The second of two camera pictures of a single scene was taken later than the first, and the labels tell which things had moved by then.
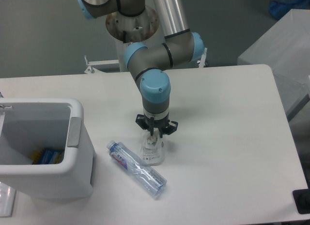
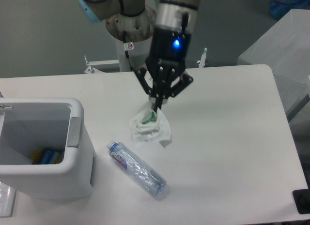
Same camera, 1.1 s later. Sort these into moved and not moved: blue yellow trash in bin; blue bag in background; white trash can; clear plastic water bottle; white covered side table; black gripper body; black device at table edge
Moved: black gripper body
Not moved: blue yellow trash in bin; clear plastic water bottle; white trash can; blue bag in background; white covered side table; black device at table edge
